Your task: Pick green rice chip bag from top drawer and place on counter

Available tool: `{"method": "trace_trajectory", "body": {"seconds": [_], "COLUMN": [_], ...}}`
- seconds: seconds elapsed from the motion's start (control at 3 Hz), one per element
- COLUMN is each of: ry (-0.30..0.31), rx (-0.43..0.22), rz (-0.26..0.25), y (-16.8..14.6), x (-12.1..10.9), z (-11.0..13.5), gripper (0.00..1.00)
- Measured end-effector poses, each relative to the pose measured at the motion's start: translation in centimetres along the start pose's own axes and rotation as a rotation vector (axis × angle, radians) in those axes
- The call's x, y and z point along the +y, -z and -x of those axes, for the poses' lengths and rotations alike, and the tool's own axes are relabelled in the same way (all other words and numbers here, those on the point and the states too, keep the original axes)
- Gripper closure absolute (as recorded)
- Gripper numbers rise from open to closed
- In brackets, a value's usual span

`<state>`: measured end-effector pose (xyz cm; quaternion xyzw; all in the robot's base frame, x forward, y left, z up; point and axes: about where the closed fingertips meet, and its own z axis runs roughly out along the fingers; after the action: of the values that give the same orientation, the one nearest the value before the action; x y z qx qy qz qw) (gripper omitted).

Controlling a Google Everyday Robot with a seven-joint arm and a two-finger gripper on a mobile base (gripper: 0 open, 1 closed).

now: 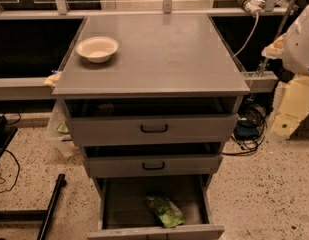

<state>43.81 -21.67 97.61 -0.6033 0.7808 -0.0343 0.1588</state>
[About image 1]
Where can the middle grey drawer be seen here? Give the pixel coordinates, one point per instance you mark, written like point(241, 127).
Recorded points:
point(152, 160)

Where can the white paper bowl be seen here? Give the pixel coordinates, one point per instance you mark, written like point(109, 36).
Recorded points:
point(97, 49)

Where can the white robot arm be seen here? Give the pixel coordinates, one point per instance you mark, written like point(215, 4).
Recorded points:
point(293, 46)

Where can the top grey drawer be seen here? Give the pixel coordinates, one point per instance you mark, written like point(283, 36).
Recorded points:
point(97, 122)

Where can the bottom open grey drawer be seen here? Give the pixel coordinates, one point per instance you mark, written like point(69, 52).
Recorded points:
point(124, 214)

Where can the clear plastic bag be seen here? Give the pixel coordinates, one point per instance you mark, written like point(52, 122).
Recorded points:
point(57, 132)

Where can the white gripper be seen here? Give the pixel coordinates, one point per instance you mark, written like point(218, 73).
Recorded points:
point(300, 47)

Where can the grey drawer cabinet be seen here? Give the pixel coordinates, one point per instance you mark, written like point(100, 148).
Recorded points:
point(159, 56)

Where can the black box corner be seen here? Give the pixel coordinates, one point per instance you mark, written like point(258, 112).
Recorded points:
point(7, 133)

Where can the white power strip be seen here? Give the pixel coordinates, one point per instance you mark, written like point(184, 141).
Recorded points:
point(251, 6)

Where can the green rice chip bag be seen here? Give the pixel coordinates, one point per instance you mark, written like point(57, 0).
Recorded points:
point(165, 210)

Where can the black metal stand leg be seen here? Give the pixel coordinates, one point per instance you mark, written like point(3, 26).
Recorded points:
point(43, 216)

